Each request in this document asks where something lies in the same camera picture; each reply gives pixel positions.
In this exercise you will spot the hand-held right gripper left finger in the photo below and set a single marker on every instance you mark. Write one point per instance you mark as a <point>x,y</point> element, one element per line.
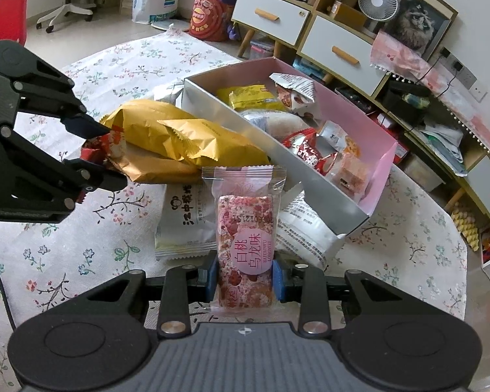
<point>211,279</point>

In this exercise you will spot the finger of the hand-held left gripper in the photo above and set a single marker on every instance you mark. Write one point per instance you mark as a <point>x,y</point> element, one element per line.
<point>85,126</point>
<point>106,179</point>

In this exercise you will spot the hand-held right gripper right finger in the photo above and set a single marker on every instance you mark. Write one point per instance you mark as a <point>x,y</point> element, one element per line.
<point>278,281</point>

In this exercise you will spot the red snack packet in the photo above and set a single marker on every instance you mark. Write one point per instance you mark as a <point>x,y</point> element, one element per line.
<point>106,151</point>
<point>310,151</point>

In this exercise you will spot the white grey-text snack packet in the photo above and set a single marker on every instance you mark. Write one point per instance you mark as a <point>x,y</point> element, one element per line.
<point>306,228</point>

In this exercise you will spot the pink rice bar packet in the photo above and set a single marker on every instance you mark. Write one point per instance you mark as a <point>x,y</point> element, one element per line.
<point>245,228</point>

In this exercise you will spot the dark golden snack packet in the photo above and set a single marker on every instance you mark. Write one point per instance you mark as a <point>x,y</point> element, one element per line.
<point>147,130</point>

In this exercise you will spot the white brown-logo snack packet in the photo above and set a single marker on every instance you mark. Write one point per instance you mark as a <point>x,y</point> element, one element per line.
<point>186,220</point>

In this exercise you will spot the silver foil snack packet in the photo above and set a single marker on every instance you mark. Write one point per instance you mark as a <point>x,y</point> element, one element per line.
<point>167,93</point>

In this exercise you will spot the golden yellow snack packet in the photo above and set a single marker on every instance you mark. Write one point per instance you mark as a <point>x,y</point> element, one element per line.
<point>212,143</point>

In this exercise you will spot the pink cardboard box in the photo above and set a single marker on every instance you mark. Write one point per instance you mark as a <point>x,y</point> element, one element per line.
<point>277,159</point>

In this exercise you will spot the clear pink cake packet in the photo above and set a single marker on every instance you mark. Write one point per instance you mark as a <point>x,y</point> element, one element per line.
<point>349,175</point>

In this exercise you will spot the white orange snack packet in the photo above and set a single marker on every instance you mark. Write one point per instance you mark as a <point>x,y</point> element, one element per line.
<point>339,137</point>

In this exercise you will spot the clear rice cake packet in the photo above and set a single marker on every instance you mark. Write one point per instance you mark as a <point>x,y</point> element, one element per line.
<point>273,124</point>

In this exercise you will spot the bright yellow biscuit packet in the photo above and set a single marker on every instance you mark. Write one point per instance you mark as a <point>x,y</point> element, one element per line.
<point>255,98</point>

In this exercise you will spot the white crimped snack packet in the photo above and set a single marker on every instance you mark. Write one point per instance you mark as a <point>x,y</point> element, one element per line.
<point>294,90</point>

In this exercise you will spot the floral tablecloth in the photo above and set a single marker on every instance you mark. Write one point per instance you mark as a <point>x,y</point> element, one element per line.
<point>118,69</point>

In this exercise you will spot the white office chair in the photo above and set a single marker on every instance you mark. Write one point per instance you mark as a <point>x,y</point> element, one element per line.
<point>65,8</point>

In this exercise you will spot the white round base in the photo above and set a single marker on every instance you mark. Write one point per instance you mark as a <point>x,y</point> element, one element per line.
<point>163,25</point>

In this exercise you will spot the red chair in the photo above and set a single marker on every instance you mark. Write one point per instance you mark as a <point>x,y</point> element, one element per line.
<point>8,16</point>

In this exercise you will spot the red cartoon bag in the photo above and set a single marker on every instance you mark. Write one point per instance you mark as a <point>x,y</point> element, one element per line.
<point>206,12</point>

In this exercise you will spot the clear storage bin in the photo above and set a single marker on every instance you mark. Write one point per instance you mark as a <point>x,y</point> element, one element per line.
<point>265,49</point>
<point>422,173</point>

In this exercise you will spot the wooden cabinet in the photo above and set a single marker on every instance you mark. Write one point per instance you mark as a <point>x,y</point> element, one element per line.
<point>246,43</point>

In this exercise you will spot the yellow egg tray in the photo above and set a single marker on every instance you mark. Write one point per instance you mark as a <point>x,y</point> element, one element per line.
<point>465,228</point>

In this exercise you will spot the pile of plastic bags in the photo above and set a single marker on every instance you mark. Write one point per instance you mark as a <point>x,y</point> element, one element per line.
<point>441,147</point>

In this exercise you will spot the white cabinet drawer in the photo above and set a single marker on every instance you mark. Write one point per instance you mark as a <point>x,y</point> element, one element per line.
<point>488,188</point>
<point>269,10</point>
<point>343,53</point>

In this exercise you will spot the black box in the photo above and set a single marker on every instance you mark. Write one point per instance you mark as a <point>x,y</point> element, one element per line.
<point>404,98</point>

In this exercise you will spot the pink cherry-print cloth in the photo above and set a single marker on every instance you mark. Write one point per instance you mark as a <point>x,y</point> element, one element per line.
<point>412,57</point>

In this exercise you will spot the white desk fan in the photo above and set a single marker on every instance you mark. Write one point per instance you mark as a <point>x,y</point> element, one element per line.
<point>377,2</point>

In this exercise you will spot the framed cat picture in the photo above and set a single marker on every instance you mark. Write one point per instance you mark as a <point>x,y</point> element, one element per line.
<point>420,20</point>

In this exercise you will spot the wall socket panel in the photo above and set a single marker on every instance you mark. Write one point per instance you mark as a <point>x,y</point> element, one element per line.
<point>465,73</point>

